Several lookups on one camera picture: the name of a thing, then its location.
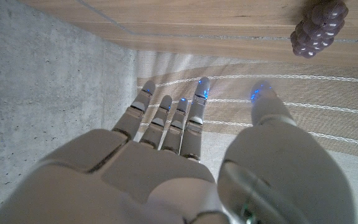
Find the beige striped backdrop cloth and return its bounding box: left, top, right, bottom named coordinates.
left=135, top=51, right=358, bottom=224

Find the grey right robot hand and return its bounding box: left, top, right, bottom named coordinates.
left=0, top=77, right=357, bottom=224

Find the purple grape bunch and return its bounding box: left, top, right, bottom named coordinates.
left=290, top=0, right=349, bottom=59

